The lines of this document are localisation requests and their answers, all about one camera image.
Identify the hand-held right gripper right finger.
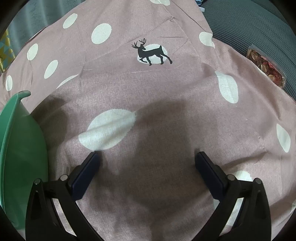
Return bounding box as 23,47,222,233
195,151,271,241

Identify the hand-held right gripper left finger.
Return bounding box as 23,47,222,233
25,152,102,241

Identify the green plastic basin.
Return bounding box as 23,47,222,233
0,90,50,229

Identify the pink dotted printed blanket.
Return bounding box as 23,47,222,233
0,0,296,241

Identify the clear packet of dried petals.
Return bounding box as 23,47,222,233
246,46,287,89

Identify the yellow teal patterned fabric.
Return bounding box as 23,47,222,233
0,29,16,71

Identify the dark grey ribbed cushion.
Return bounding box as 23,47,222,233
200,0,296,98

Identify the grey curtain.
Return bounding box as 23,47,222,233
5,0,79,54

